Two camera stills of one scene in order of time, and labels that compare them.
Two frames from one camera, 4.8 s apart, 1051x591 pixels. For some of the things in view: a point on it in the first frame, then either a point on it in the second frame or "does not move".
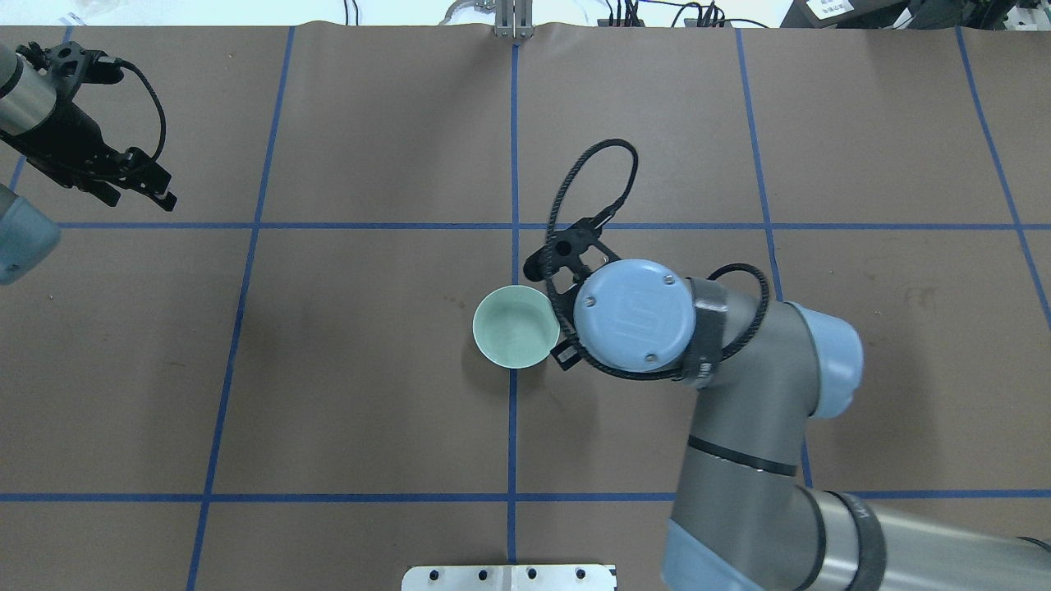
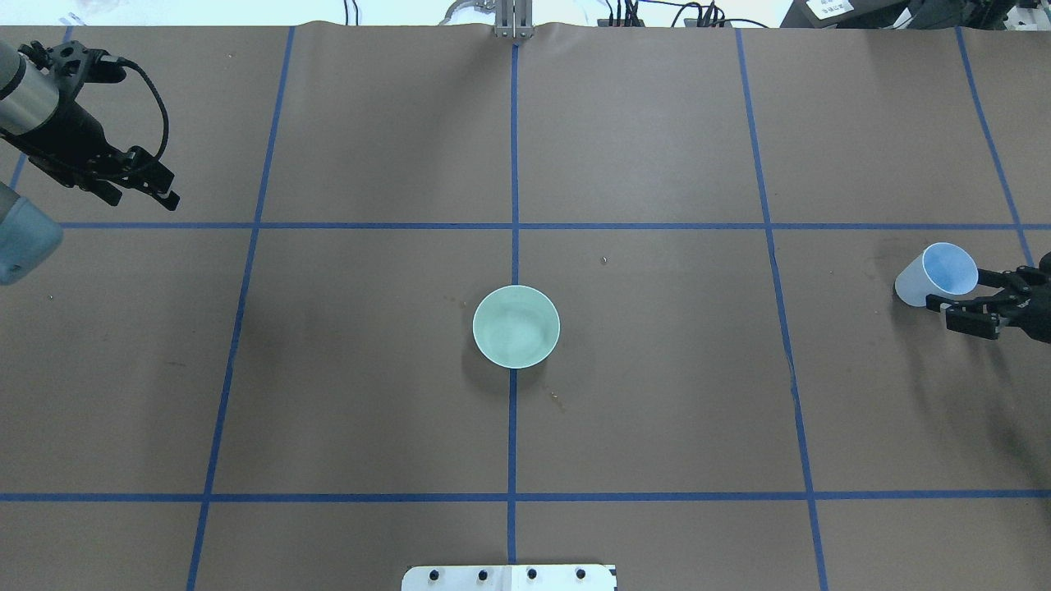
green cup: (516, 327) does not move
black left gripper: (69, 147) does not move
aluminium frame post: (513, 19) does not move
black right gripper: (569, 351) → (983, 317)
